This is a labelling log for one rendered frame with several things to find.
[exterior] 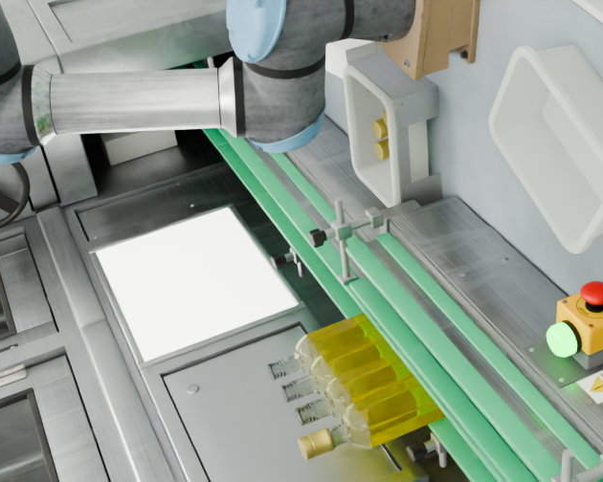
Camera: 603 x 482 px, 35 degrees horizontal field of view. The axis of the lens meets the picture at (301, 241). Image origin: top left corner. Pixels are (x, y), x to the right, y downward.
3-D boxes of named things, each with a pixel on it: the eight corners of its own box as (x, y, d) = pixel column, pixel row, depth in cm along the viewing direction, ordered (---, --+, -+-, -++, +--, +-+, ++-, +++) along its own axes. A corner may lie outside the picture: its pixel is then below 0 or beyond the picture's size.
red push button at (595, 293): (572, 305, 123) (573, 285, 121) (598, 295, 124) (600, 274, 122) (591, 322, 119) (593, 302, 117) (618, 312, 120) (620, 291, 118)
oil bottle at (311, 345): (407, 319, 162) (293, 363, 156) (405, 294, 159) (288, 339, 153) (423, 339, 158) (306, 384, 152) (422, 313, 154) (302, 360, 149)
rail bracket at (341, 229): (380, 262, 164) (314, 286, 161) (372, 181, 154) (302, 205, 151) (388, 272, 161) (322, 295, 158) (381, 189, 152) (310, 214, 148)
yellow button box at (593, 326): (599, 320, 129) (553, 339, 127) (603, 278, 125) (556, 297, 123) (634, 351, 124) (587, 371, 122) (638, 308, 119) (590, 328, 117)
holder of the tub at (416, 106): (397, 181, 180) (361, 193, 178) (389, 49, 164) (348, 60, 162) (443, 225, 167) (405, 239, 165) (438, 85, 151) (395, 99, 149)
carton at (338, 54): (323, 19, 189) (295, 27, 188) (375, 41, 169) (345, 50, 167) (327, 49, 192) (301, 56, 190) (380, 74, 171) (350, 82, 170)
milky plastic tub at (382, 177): (393, 158, 177) (351, 171, 175) (386, 48, 164) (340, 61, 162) (440, 201, 164) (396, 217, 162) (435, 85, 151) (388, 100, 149)
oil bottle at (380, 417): (460, 382, 148) (338, 432, 143) (459, 355, 145) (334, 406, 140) (480, 405, 144) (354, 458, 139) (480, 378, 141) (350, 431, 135)
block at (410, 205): (414, 240, 165) (379, 253, 163) (412, 195, 159) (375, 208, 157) (425, 251, 162) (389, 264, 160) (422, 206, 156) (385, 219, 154)
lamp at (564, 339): (560, 339, 125) (541, 346, 125) (561, 313, 123) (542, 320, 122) (581, 359, 122) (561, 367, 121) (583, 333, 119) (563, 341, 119)
